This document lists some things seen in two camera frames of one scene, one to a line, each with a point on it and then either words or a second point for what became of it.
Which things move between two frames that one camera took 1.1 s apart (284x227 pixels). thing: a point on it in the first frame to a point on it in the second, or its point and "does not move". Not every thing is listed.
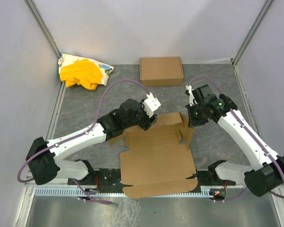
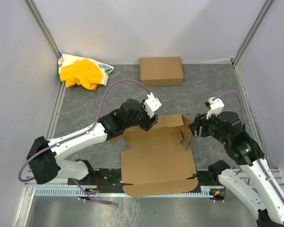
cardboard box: (159, 160) does not move
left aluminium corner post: (42, 26) does not move
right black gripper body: (194, 116) to (199, 126)
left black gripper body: (146, 120) does not move
